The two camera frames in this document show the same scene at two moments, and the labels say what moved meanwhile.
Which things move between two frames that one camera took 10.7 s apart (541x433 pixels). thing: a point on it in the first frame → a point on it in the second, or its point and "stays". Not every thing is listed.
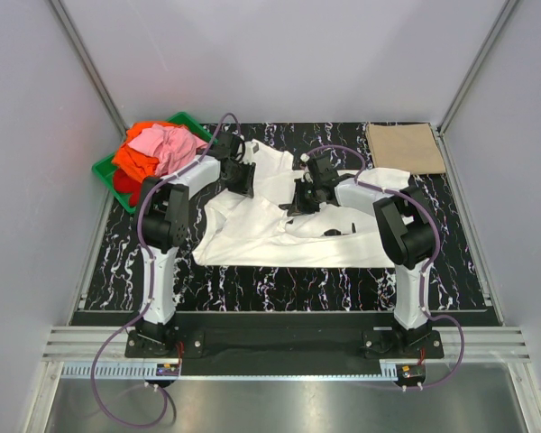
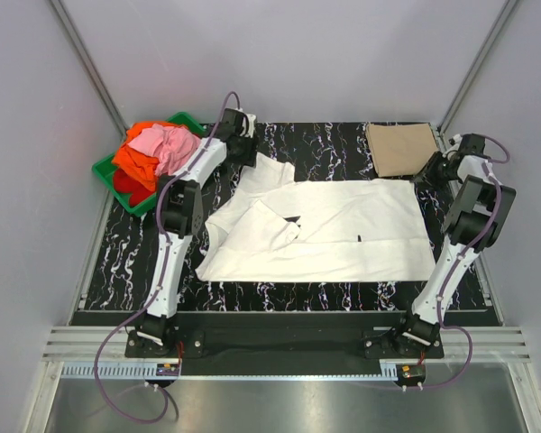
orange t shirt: x=139 y=163 stays
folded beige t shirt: x=408 y=148 stays
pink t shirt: x=175 y=146 stays
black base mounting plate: x=224 y=344 stays
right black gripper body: x=307 y=200 → x=435 y=172
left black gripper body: x=241 y=177 → x=245 y=152
